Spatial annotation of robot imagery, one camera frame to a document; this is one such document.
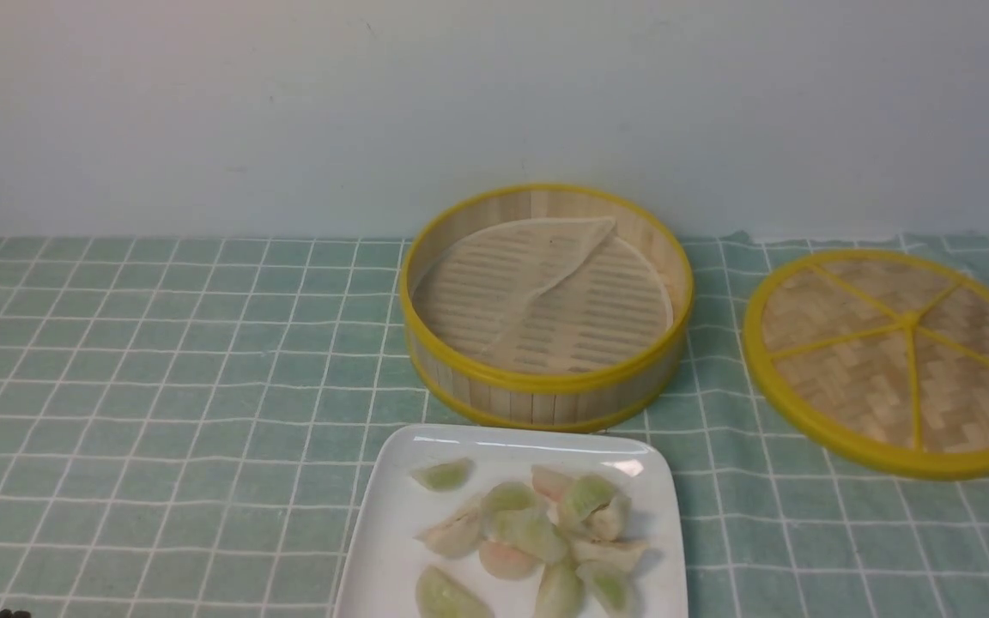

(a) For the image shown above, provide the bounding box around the green steamed dumpling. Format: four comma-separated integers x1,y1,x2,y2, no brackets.
480,482,569,564

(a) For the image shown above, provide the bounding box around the white square plate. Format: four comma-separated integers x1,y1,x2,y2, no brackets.
333,425,691,617

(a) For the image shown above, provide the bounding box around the bamboo steamer basket yellow rim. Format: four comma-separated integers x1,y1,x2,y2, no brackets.
399,184,695,432

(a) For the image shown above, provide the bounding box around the white cloth steamer liner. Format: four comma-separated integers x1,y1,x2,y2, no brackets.
410,216,675,375

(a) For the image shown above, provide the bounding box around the green dumpling top left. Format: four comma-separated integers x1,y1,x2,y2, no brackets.
410,457,474,493

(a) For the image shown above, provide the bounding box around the pink dumpling top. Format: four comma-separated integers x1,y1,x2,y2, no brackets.
531,465,574,502

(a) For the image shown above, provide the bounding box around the pink dumpling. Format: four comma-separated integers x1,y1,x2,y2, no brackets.
477,540,541,580
531,465,574,502

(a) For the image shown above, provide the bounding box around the green dumpling top right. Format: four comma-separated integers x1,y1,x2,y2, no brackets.
556,473,619,528

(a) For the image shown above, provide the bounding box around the pale dumpling left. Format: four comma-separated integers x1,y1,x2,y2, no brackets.
415,500,483,560

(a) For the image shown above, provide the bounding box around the pale dumpling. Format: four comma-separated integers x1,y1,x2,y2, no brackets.
415,500,483,560
569,536,649,573
582,494,631,542

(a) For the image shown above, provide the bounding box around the pale dumpling right upper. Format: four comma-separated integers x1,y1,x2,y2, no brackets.
582,494,631,542

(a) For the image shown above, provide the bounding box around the pink dumpling centre bottom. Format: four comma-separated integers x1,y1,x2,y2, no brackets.
477,540,541,580

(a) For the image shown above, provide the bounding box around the green dumpling bottom left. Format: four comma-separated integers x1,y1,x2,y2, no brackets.
415,566,495,617

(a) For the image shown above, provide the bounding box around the green dumpling bottom middle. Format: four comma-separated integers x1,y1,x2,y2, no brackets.
533,558,585,618

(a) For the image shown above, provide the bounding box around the green dumpling bottom right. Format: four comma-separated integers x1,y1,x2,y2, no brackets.
576,560,637,617

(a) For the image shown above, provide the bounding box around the green checkered tablecloth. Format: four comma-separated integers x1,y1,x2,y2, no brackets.
0,234,989,617

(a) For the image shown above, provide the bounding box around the bamboo steamer lid yellow rim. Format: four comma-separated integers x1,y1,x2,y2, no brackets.
742,249,989,480

